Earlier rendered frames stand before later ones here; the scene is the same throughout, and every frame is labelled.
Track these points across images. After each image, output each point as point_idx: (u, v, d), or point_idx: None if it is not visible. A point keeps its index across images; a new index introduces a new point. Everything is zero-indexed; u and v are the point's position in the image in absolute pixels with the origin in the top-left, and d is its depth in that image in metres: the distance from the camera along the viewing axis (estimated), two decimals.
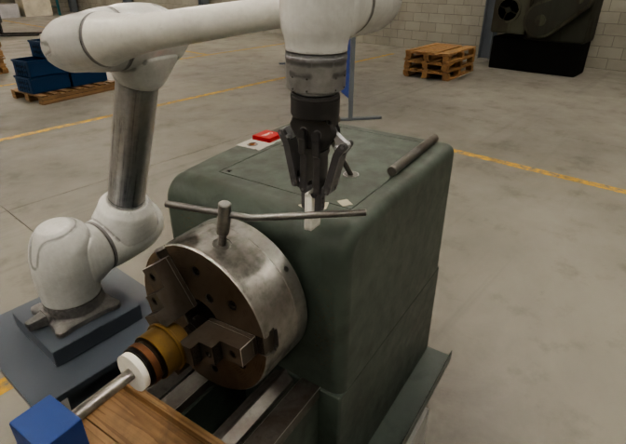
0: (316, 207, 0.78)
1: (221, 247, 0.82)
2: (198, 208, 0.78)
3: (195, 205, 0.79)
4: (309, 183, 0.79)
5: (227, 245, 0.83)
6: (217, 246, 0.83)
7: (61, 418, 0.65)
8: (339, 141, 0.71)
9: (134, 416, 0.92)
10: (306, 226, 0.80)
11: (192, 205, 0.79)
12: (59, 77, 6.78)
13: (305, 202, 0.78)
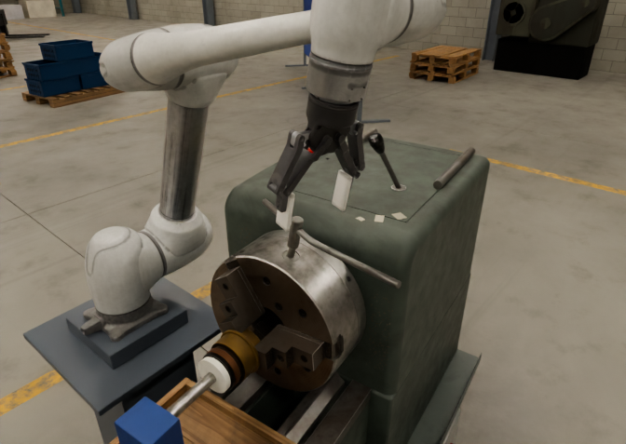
0: (348, 186, 0.82)
1: (287, 257, 0.88)
2: None
3: None
4: None
5: (293, 259, 0.88)
6: (288, 256, 0.89)
7: (160, 418, 0.71)
8: (353, 126, 0.75)
9: (202, 416, 0.98)
10: (290, 227, 0.76)
11: (278, 210, 0.88)
12: (69, 80, 6.84)
13: (291, 204, 0.73)
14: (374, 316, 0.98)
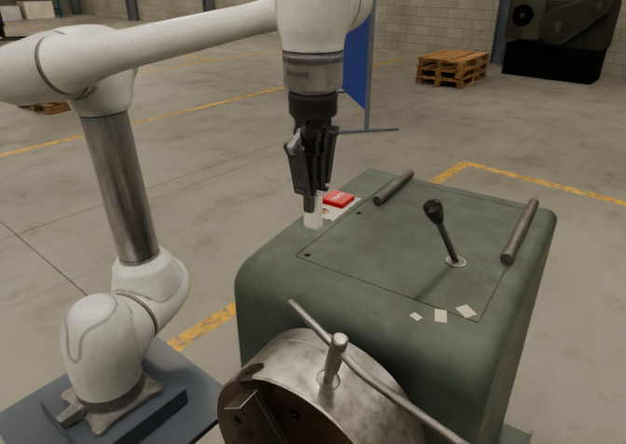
0: (306, 205, 0.79)
1: (323, 383, 0.64)
2: (314, 327, 0.63)
3: (314, 320, 0.64)
4: (318, 183, 0.78)
5: (332, 385, 0.64)
6: None
7: None
8: (292, 141, 0.70)
9: None
10: (306, 221, 0.82)
11: (311, 319, 0.64)
12: None
13: None
14: None
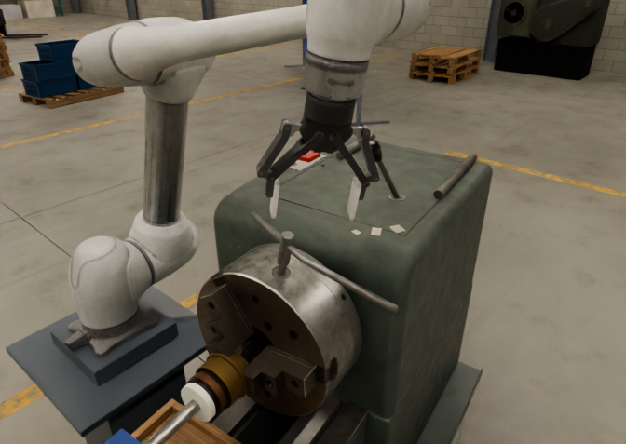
0: (360, 195, 0.79)
1: (277, 274, 0.82)
2: (269, 229, 0.81)
3: (269, 225, 0.82)
4: (273, 170, 0.75)
5: (284, 276, 0.82)
6: (278, 273, 0.84)
7: None
8: (358, 130, 0.73)
9: (188, 441, 0.92)
10: (275, 215, 0.77)
11: (267, 224, 0.82)
12: (66, 81, 6.78)
13: (275, 191, 0.75)
14: None
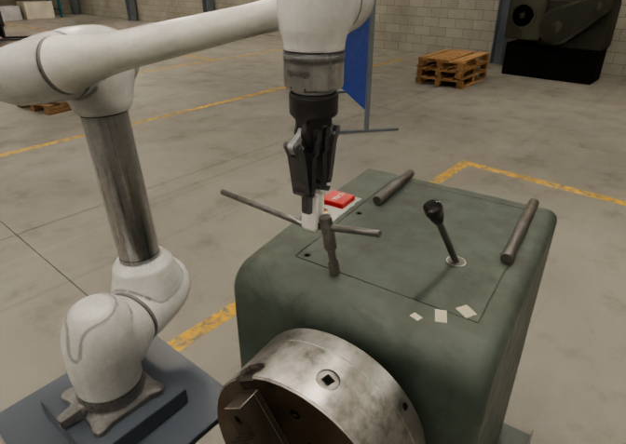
0: (304, 206, 0.79)
1: (323, 383, 0.64)
2: (349, 226, 0.77)
3: (351, 227, 0.77)
4: (319, 183, 0.79)
5: (333, 385, 0.64)
6: (323, 379, 0.66)
7: None
8: (292, 141, 0.70)
9: None
10: None
11: (354, 227, 0.76)
12: None
13: None
14: None
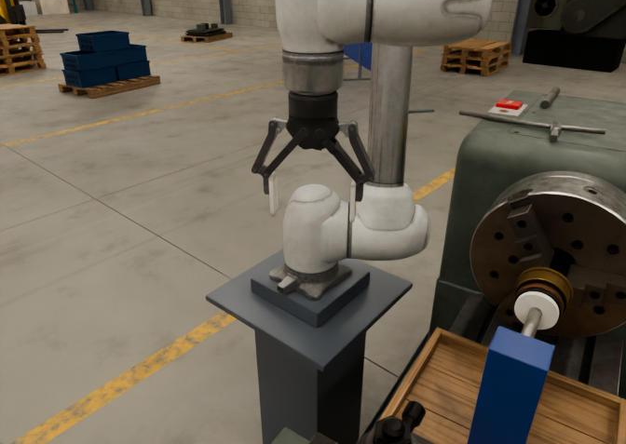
0: None
1: (591, 193, 0.85)
2: (576, 130, 1.09)
3: (580, 127, 1.08)
4: (358, 176, 0.75)
5: (597, 195, 0.85)
6: (587, 193, 0.86)
7: (535, 344, 0.68)
8: (281, 122, 0.74)
9: (471, 364, 0.95)
10: None
11: (581, 128, 1.08)
12: (106, 71, 6.81)
13: None
14: None
